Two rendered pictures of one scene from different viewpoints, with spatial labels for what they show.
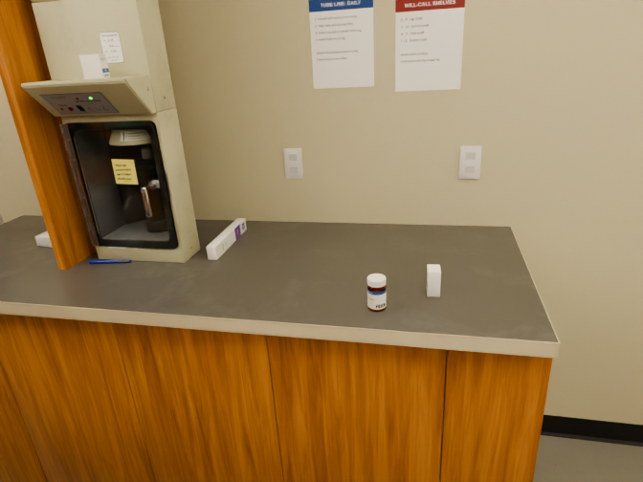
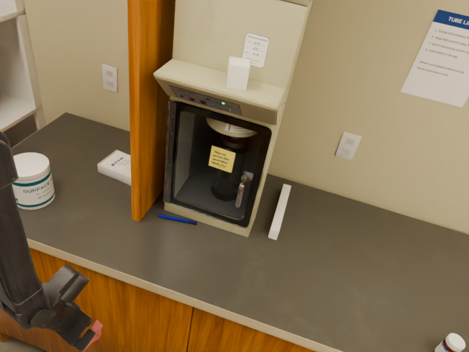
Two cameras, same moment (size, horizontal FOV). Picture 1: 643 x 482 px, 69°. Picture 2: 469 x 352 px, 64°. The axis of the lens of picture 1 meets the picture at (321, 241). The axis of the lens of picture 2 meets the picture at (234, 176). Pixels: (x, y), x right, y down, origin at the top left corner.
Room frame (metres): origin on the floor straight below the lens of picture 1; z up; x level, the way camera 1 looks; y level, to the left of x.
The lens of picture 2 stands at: (0.45, 0.60, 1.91)
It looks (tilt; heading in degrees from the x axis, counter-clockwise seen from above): 38 degrees down; 356
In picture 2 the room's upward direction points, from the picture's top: 11 degrees clockwise
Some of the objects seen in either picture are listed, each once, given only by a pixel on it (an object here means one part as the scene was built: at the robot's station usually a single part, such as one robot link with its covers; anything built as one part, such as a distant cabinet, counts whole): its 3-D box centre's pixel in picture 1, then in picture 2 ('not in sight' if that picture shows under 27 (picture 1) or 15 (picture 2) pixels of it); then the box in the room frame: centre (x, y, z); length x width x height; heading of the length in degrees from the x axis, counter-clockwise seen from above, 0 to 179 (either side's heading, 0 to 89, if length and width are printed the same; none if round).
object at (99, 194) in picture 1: (122, 187); (213, 170); (1.39, 0.60, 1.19); 0.30 x 0.01 x 0.40; 76
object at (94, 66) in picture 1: (95, 66); (237, 73); (1.34, 0.57, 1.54); 0.05 x 0.05 x 0.06; 3
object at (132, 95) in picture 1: (90, 98); (218, 98); (1.34, 0.61, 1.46); 0.32 x 0.12 x 0.10; 76
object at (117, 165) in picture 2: (65, 236); (123, 167); (1.62, 0.95, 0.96); 0.16 x 0.12 x 0.04; 70
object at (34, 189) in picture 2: not in sight; (31, 181); (1.41, 1.20, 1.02); 0.13 x 0.13 x 0.15
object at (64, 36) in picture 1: (138, 136); (231, 114); (1.52, 0.57, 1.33); 0.32 x 0.25 x 0.77; 76
